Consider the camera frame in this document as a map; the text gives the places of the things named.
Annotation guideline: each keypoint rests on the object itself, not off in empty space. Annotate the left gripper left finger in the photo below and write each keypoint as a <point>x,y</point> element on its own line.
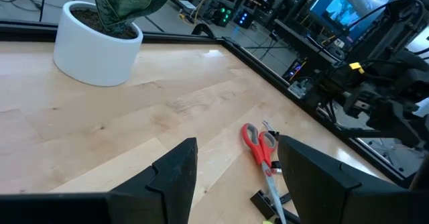
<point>174,183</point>

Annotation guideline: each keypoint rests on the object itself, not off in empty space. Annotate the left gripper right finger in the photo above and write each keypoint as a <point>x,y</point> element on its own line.
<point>308,183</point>

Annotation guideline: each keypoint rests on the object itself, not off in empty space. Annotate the small yellow-green highlighter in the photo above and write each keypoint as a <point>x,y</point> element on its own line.
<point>267,222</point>

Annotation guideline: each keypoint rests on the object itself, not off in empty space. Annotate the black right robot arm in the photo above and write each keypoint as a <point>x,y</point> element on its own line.
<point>399,26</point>

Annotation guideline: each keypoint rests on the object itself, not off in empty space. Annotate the blue lit monitor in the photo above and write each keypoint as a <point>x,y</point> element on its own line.
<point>338,6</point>

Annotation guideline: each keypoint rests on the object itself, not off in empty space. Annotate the white round plant pot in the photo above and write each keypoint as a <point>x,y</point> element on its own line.
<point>94,63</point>

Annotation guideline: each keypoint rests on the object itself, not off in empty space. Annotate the black box green lights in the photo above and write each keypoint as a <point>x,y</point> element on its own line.
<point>224,16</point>

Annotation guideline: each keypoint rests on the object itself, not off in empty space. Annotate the black box blue lights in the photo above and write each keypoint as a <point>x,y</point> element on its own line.
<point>243,18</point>

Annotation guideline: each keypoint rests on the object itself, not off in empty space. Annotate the green snake plant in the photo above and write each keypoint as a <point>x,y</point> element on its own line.
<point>124,2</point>

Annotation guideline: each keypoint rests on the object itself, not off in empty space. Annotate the black aluminium table frame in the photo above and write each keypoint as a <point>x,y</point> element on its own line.
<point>27,31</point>

